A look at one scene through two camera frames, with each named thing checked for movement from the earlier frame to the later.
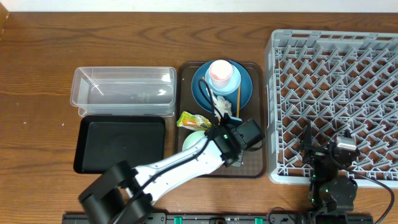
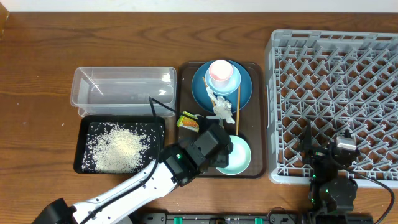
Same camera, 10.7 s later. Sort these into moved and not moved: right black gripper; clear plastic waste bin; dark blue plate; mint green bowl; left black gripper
Moved: left black gripper; mint green bowl
Not moved: clear plastic waste bin; right black gripper; dark blue plate
